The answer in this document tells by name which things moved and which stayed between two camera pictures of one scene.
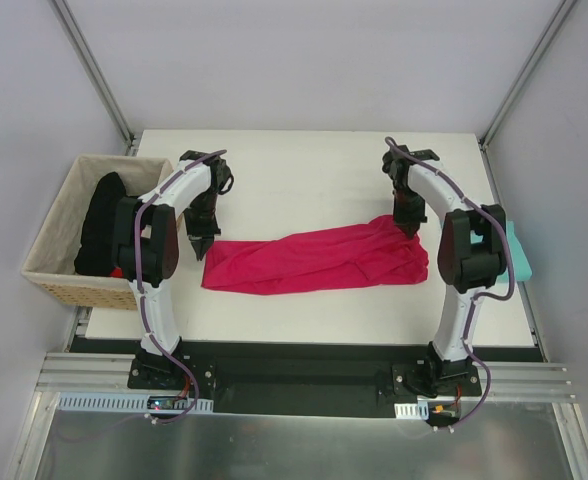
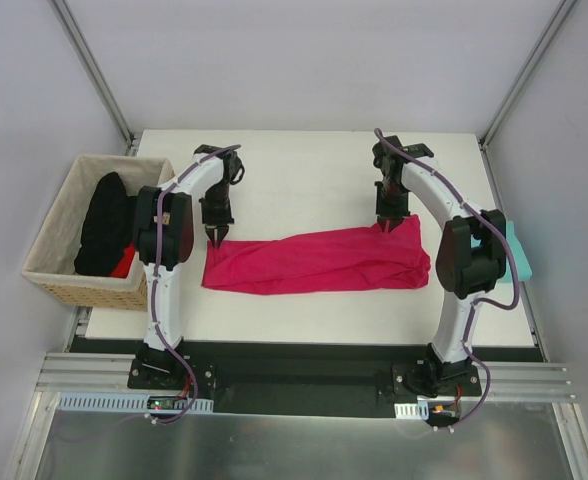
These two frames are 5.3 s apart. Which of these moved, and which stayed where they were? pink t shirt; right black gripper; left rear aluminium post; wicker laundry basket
Moved: right black gripper
Stayed: left rear aluminium post; pink t shirt; wicker laundry basket
